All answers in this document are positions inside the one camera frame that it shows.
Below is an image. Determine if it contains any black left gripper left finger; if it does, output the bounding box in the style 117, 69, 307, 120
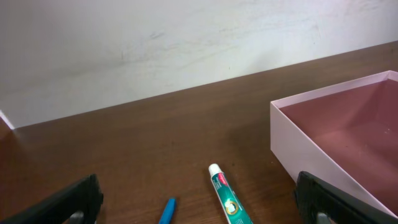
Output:
1, 174, 104, 224

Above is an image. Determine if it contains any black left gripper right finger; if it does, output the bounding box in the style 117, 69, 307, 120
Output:
294, 171, 397, 224

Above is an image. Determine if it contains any pink cardboard box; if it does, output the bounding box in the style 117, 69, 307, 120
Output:
270, 71, 397, 217

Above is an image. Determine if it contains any green Colgate toothpaste tube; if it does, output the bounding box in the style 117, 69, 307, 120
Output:
208, 164, 252, 224

